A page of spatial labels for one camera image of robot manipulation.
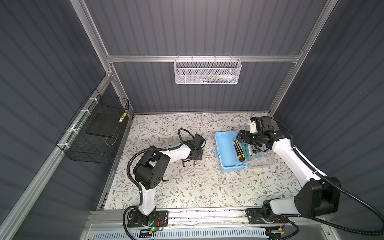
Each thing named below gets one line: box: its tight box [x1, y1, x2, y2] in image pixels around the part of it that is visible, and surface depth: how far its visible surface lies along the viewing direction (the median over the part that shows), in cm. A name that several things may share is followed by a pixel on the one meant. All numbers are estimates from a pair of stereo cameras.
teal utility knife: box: [243, 142, 250, 160], surface depth 91 cm
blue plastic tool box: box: [214, 130, 275, 172], surface depth 93 cm
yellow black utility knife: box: [233, 139, 246, 162], surface depth 90 cm
